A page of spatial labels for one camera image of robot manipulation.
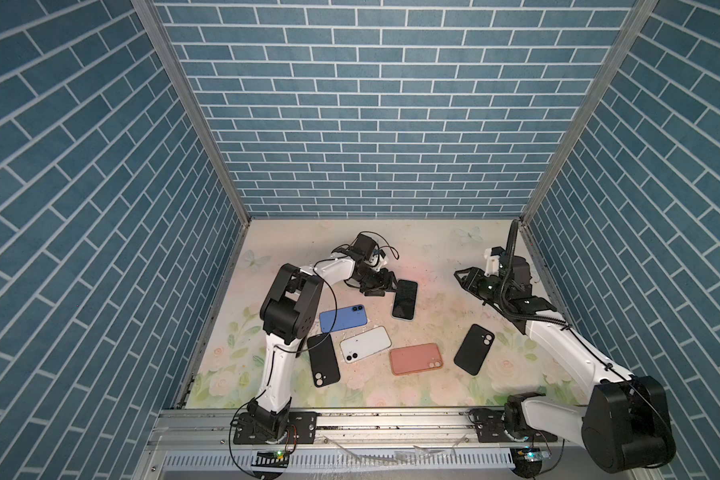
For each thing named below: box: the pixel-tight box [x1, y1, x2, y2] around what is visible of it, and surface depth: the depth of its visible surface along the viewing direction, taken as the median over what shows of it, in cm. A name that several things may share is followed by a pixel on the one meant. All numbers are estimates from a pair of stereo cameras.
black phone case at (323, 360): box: [307, 333, 341, 388], surface depth 86 cm
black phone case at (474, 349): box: [454, 323, 495, 376], surface depth 89 cm
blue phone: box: [319, 304, 368, 333], surface depth 96 cm
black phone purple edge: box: [392, 279, 418, 320], surface depth 101 cm
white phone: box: [339, 326, 392, 364], surface depth 90 cm
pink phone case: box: [389, 343, 443, 375], surface depth 88 cm
